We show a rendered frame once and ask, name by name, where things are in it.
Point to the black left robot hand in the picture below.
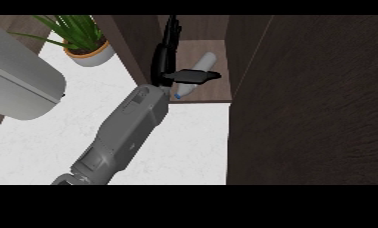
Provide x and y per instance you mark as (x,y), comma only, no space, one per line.
(163,60)

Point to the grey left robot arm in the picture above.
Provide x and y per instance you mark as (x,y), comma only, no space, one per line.
(128,128)

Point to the clear plastic water bottle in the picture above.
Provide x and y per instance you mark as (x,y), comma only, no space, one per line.
(202,63)

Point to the dark wooden cabinet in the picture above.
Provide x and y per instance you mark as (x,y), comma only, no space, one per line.
(196,43)

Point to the dark wooden cabinet door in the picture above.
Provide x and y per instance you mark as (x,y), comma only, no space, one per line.
(304,105)

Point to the green potted plant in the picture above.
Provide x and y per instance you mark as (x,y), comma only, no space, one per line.
(81,40)

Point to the pale grey appliance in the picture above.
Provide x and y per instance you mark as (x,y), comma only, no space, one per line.
(23,82)

